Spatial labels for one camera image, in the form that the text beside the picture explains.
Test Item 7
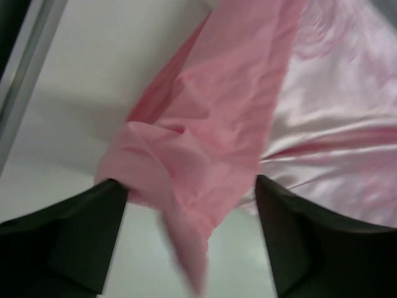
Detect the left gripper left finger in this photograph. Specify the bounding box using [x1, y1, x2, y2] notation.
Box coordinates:
[1, 179, 128, 298]

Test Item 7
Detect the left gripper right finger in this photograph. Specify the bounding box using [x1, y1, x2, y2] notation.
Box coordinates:
[255, 176, 396, 298]

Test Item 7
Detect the pink satin pillowcase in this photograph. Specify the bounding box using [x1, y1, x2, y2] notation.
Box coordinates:
[96, 1, 396, 296]

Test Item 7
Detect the left aluminium frame rail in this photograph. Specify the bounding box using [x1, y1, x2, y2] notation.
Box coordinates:
[1, 1, 68, 169]

